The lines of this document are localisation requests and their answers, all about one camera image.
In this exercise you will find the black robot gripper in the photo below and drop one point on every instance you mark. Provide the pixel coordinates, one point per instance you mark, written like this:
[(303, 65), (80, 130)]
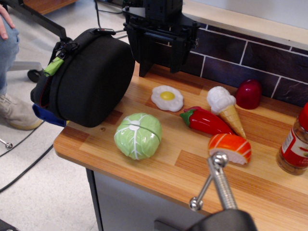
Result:
[(163, 20)]

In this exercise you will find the black zipper bag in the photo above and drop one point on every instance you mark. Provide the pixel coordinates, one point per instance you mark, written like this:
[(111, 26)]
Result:
[(94, 77)]

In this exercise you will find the green zipper pull tab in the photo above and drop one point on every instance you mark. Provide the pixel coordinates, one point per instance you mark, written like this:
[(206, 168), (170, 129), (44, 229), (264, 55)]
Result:
[(53, 66)]

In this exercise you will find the blue object under bag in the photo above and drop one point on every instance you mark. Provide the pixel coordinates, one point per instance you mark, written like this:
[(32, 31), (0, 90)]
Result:
[(48, 116)]

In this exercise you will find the person's hand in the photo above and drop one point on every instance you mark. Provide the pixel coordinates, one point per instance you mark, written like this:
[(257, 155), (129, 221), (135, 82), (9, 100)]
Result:
[(5, 18)]

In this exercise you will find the toy fried egg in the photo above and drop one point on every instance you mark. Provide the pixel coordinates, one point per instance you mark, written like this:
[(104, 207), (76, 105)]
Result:
[(167, 98)]

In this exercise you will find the toy red chili pepper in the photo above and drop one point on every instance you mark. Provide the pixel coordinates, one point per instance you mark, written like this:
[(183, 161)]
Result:
[(203, 120)]

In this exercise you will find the toy ice cream cone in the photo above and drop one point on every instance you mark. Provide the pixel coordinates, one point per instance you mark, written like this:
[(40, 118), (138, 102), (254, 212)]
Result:
[(222, 104)]

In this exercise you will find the toy green cabbage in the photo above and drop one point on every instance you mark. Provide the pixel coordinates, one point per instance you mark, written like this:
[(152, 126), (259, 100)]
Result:
[(138, 136)]

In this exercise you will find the toy red apple half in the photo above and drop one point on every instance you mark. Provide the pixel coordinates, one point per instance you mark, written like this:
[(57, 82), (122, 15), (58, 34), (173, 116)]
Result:
[(249, 94)]

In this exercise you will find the toy salmon sushi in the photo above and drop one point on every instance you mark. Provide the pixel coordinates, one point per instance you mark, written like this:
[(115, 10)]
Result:
[(237, 149)]

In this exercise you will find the office chair base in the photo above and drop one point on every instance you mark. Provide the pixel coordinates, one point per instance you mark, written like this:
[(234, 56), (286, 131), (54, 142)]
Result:
[(35, 70)]

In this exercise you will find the wooden table with black leg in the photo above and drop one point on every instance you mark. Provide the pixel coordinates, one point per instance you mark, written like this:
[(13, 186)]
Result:
[(37, 9)]

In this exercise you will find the person's leg in jeans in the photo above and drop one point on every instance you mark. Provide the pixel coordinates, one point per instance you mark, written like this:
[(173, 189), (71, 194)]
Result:
[(8, 51)]

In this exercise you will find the beige shoe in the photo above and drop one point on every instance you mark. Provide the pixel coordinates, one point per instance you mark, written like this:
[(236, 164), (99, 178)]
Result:
[(18, 113)]

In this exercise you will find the spice jar red label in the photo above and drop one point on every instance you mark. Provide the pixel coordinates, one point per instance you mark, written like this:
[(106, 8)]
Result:
[(293, 154)]

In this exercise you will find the small metal ball rod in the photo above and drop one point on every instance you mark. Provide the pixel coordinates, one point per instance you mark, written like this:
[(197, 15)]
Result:
[(8, 145)]

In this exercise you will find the black clamp body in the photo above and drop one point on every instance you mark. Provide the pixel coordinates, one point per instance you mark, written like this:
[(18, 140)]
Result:
[(226, 220)]

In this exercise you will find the metal clamp screw handle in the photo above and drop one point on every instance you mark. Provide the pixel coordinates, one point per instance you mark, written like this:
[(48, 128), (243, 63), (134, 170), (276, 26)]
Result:
[(216, 164)]

